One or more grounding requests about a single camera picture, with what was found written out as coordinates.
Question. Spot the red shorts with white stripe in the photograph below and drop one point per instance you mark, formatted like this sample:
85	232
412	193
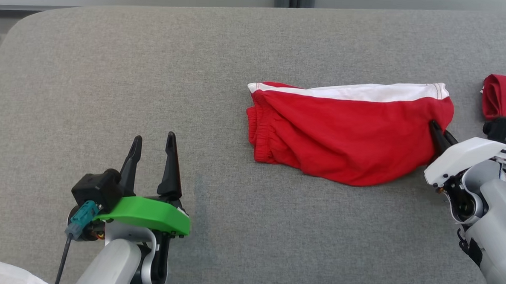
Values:
347	137

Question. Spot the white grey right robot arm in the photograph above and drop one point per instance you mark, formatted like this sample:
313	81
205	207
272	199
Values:
501	221

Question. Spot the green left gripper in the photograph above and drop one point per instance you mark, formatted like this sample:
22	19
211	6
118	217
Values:
147	214

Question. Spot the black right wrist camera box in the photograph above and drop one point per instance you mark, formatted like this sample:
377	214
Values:
501	129

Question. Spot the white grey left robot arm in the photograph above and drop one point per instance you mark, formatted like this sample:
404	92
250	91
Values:
111	264

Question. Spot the white crumpled cloth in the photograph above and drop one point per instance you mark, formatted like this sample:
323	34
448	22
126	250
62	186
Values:
12	274

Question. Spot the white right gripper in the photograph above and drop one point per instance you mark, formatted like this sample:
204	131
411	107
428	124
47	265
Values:
470	155

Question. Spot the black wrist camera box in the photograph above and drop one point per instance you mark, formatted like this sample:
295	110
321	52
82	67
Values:
501	129
97	188

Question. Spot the dark grey wall ledge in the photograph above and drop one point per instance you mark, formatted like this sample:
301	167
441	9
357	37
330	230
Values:
28	8

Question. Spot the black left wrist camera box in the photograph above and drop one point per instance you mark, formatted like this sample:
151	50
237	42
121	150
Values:
97	188

